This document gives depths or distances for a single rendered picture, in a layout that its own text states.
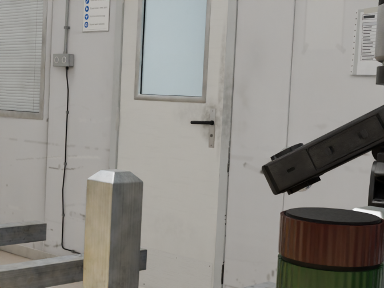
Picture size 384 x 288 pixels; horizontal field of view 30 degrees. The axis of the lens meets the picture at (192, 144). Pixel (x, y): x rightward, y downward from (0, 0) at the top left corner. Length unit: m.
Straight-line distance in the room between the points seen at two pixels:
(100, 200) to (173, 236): 3.65
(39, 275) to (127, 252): 0.33
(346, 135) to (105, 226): 0.22
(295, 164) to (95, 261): 0.20
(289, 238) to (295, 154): 0.14
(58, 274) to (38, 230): 0.29
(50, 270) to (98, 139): 3.76
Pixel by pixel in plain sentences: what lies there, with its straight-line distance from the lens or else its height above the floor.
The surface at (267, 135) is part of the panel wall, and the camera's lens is 3.77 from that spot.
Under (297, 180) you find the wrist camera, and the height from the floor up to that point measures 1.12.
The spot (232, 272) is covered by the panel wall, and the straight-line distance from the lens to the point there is 3.99.
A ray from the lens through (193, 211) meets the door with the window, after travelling 4.13.
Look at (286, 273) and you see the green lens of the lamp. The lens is 0.41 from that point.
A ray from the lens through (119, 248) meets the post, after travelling 0.61.
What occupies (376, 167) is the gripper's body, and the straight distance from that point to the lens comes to 0.51.
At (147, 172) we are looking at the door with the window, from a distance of 4.37.
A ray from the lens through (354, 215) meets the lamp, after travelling 0.42.
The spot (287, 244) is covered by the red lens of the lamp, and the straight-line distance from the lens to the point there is 0.41.
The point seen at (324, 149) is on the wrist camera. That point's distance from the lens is 0.53.
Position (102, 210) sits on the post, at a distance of 0.61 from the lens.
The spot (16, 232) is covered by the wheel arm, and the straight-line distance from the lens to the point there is 1.21.
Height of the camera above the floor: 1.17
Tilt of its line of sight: 3 degrees down
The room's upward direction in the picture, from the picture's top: 3 degrees clockwise
